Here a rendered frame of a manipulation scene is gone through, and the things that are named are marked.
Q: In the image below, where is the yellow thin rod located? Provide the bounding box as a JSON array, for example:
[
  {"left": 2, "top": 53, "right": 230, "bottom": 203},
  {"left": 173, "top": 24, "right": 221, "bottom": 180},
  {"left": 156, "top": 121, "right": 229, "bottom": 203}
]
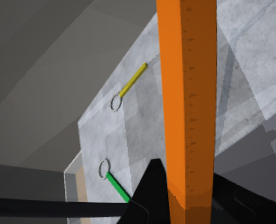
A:
[{"left": 109, "top": 63, "right": 147, "bottom": 112}]

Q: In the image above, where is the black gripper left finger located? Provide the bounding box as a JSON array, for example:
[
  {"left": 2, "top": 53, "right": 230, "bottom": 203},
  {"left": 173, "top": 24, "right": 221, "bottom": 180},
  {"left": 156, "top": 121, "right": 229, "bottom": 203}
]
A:
[{"left": 117, "top": 159, "right": 171, "bottom": 224}]

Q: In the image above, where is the orange handle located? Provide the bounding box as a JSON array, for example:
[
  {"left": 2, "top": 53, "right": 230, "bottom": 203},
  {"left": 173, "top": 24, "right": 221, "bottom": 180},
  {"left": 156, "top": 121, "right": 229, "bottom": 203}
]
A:
[{"left": 157, "top": 0, "right": 218, "bottom": 224}]

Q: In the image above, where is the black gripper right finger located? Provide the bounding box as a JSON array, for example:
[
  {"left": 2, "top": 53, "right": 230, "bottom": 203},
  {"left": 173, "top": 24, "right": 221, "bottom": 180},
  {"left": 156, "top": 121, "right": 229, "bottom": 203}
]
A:
[{"left": 211, "top": 173, "right": 276, "bottom": 224}]

